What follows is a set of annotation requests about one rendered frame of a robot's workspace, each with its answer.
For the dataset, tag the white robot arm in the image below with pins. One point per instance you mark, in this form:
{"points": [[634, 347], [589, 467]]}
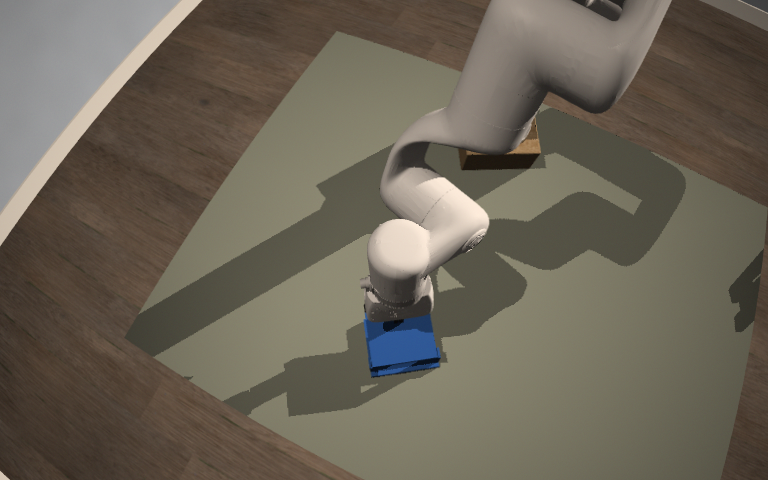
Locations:
{"points": [[523, 50]]}

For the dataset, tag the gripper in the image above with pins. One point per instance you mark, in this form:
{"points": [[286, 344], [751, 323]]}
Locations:
{"points": [[378, 312]]}

